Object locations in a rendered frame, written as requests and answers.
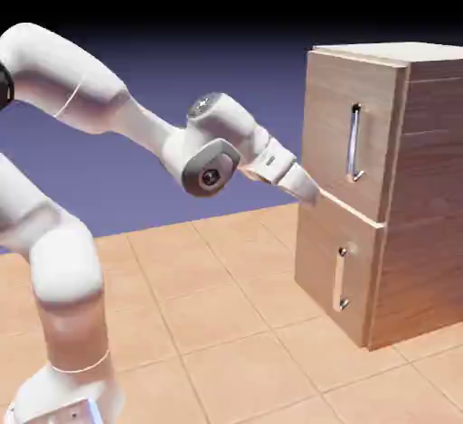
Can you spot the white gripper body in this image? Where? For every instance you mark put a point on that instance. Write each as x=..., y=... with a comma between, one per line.
x=297, y=181

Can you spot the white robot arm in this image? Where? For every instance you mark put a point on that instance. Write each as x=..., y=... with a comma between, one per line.
x=90, y=91

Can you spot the large light wood cabinet door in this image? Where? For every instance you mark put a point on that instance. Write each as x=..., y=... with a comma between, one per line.
x=329, y=134

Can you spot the small light wood cabinet door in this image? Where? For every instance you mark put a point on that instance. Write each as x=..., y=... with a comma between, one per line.
x=318, y=268

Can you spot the light wood cabinet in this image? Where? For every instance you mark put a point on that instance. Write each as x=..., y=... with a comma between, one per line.
x=427, y=196

